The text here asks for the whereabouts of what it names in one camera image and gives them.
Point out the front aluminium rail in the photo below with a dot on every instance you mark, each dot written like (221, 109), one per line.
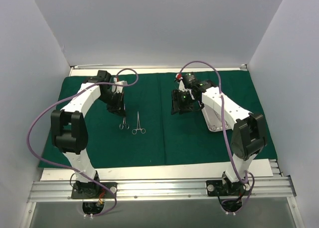
(160, 190)

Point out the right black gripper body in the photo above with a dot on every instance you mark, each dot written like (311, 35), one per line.
(177, 102)

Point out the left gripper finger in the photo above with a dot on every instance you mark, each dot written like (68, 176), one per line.
(113, 109)
(121, 105)

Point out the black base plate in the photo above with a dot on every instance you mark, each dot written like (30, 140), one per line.
(223, 187)
(90, 190)

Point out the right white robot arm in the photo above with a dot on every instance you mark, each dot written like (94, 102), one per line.
(244, 132)

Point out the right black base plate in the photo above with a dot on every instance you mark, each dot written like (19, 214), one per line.
(223, 187)

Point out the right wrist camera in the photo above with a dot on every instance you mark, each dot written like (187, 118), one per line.
(189, 79)

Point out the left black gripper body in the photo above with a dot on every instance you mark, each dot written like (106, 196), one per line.
(116, 108)

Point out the steel hemostat forceps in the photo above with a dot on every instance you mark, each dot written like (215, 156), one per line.
(138, 127)
(124, 124)

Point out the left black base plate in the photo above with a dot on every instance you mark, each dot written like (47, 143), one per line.
(90, 190)

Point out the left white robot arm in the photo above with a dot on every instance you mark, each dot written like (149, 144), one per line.
(68, 128)

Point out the rear aluminium rail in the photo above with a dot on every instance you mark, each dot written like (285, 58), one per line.
(86, 66)

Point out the steel instrument tray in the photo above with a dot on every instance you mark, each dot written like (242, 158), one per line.
(213, 120)

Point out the dark green surgical cloth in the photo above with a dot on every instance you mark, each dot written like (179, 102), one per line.
(169, 139)

